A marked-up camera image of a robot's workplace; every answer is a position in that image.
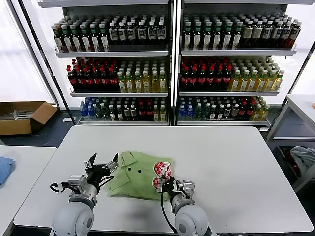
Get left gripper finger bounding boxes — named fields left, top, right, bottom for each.
left=84, top=153, right=98, bottom=172
left=102, top=152, right=119, bottom=173

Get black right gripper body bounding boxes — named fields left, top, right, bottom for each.
left=163, top=180, right=183, bottom=196

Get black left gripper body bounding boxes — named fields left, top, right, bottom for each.
left=85, top=164, right=115, bottom=190

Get green polo shirt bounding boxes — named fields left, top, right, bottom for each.
left=105, top=151, right=174, bottom=201

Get small red-label cola bottle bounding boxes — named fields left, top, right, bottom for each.
left=247, top=101, right=255, bottom=120
left=138, top=102, right=147, bottom=122
left=146, top=102, right=154, bottom=122
left=239, top=101, right=248, bottom=120

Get white side table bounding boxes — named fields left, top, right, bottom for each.
left=0, top=145, right=58, bottom=236

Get red-cap cola bottle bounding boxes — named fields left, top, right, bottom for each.
left=93, top=67, right=102, bottom=90
left=198, top=66, right=207, bottom=90
left=84, top=67, right=94, bottom=90
left=76, top=67, right=86, bottom=90
left=181, top=66, right=190, bottom=90
left=189, top=66, right=199, bottom=90
left=223, top=66, right=233, bottom=90
left=207, top=66, right=216, bottom=90
left=101, top=67, right=110, bottom=90
left=109, top=67, right=119, bottom=90
left=215, top=66, right=224, bottom=90
left=67, top=65, right=78, bottom=90

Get brown cardboard box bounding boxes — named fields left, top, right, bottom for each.
left=0, top=101, right=58, bottom=136

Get grey metal parts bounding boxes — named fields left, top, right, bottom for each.
left=0, top=110, right=34, bottom=121

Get blue folded cloth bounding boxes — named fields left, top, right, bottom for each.
left=0, top=156, right=16, bottom=189

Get white drinks shelf unit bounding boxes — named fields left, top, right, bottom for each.
left=37, top=0, right=174, bottom=127
left=176, top=0, right=300, bottom=127

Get green-cap dark tea bottle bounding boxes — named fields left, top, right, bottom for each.
left=222, top=21, right=233, bottom=51
left=232, top=21, right=243, bottom=51
left=213, top=21, right=223, bottom=51
left=53, top=25, right=65, bottom=53
left=99, top=23, right=111, bottom=53
left=62, top=24, right=73, bottom=53
left=183, top=22, right=193, bottom=51
left=80, top=23, right=92, bottom=53
left=70, top=23, right=83, bottom=53
left=193, top=22, right=203, bottom=51
left=203, top=21, right=213, bottom=51
left=89, top=23, right=101, bottom=53

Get red cloth item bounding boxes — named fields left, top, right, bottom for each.
left=282, top=147, right=300, bottom=174

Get white-cap blue-label dark bottle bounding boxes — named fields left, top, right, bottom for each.
left=109, top=22, right=119, bottom=46
left=271, top=20, right=284, bottom=49
left=148, top=21, right=158, bottom=46
left=281, top=21, right=293, bottom=49
left=289, top=22, right=302, bottom=49
left=137, top=21, right=148, bottom=46
left=126, top=21, right=136, bottom=46
left=262, top=20, right=273, bottom=49
left=157, top=21, right=167, bottom=46
left=118, top=22, right=128, bottom=46

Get crumpled light blue cloth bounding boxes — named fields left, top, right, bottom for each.
left=289, top=145, right=315, bottom=178

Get beige-label dark bottle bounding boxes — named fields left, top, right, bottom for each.
left=252, top=20, right=264, bottom=49
left=243, top=20, right=255, bottom=49

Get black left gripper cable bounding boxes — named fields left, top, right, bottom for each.
left=97, top=175, right=116, bottom=188

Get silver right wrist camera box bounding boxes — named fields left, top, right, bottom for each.
left=181, top=180, right=197, bottom=198

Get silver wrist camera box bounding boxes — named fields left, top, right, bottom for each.
left=181, top=180, right=197, bottom=198
left=67, top=174, right=87, bottom=189

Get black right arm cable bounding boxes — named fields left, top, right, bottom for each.
left=159, top=186, right=178, bottom=234

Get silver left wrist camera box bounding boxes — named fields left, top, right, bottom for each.
left=67, top=174, right=87, bottom=189

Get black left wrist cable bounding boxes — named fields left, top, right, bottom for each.
left=49, top=181, right=72, bottom=194

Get white shelf upright post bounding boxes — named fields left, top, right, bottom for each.
left=171, top=0, right=180, bottom=127

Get grey metal frame table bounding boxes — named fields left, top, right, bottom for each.
left=265, top=94, right=315, bottom=194

